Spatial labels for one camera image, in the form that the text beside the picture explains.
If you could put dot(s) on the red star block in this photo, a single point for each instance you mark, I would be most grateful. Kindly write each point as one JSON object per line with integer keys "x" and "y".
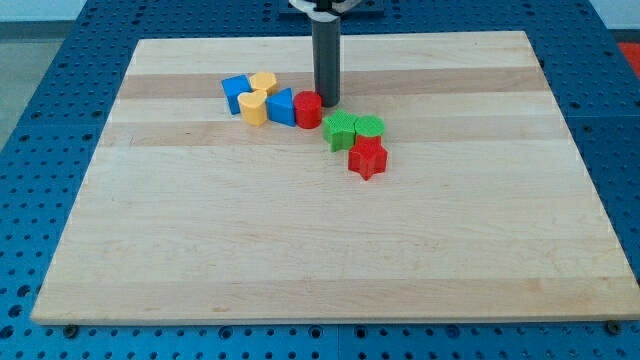
{"x": 368, "y": 156}

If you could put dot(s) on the green star block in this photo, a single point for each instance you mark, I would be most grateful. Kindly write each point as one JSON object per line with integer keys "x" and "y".
{"x": 339, "y": 130}

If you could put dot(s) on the green cylinder block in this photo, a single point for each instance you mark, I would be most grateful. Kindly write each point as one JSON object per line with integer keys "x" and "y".
{"x": 369, "y": 126}

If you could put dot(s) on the red cylinder block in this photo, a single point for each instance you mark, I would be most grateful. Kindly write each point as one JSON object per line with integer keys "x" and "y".
{"x": 308, "y": 109}

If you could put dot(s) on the blue triangle block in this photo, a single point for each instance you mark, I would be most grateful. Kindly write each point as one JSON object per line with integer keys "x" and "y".
{"x": 280, "y": 107}

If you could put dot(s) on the yellow heart block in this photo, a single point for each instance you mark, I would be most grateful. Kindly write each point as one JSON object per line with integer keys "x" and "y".
{"x": 253, "y": 107}

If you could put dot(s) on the yellow pentagon block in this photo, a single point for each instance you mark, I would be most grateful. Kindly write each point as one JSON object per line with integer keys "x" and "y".
{"x": 265, "y": 81}

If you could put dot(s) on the blue cube block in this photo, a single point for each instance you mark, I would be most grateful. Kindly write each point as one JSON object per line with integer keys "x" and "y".
{"x": 232, "y": 88}

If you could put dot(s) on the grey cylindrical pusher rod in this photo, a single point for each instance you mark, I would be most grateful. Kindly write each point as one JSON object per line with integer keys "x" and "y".
{"x": 326, "y": 56}

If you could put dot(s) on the wooden board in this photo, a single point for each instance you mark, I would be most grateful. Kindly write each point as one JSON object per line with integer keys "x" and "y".
{"x": 486, "y": 213}

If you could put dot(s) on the red object at edge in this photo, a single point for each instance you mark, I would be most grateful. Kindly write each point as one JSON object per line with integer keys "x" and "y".
{"x": 631, "y": 52}

